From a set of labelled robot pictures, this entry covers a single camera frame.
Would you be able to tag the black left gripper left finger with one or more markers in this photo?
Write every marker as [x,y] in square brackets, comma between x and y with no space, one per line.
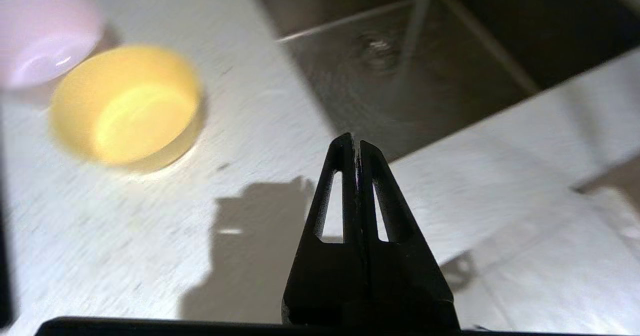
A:
[320,286]

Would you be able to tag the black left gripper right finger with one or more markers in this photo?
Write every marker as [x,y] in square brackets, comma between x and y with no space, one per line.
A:
[415,291]

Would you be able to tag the yellow plastic bowl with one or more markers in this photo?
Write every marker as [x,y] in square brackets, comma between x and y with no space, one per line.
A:
[125,105]

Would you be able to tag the pink plastic bowl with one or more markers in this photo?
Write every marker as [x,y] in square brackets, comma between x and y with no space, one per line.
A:
[45,35]

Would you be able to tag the stainless steel sink basin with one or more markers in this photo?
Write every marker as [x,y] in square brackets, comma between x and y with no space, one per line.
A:
[425,65]

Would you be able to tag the round metal drain strainer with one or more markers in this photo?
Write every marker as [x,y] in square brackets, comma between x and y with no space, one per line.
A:
[377,50]

